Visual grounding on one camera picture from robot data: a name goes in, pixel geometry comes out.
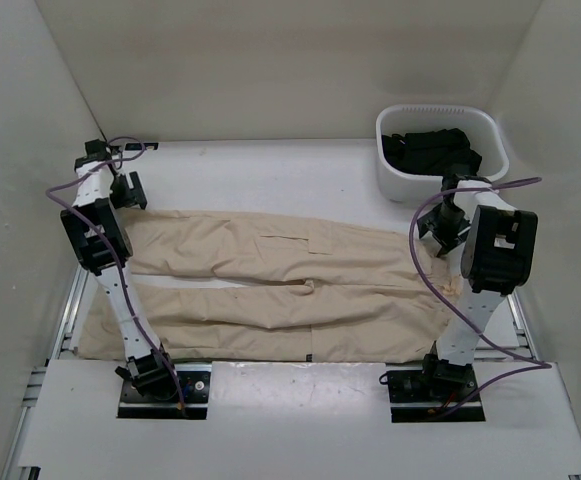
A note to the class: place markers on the white plastic basket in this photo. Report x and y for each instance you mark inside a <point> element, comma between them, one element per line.
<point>480,128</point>

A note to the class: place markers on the aluminium frame rail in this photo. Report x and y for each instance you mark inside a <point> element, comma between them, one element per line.
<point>68,314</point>

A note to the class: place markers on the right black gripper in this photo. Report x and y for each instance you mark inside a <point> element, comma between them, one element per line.
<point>448,240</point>

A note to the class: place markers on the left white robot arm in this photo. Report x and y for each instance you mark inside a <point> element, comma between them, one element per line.
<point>102,247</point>

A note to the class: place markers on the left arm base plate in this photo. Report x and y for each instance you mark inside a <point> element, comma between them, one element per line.
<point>164,404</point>

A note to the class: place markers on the black trousers in basket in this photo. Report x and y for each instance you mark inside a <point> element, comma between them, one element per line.
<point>435,153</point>

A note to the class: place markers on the beige trousers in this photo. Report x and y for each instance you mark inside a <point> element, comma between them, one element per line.
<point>255,286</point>

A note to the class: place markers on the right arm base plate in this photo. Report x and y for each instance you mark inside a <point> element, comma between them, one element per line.
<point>415,400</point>

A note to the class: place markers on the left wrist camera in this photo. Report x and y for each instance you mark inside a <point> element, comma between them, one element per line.
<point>97,148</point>

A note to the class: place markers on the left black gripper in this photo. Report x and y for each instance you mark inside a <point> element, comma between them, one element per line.
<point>133,197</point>

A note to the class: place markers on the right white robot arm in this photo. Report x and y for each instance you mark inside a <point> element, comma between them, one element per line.
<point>496,242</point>

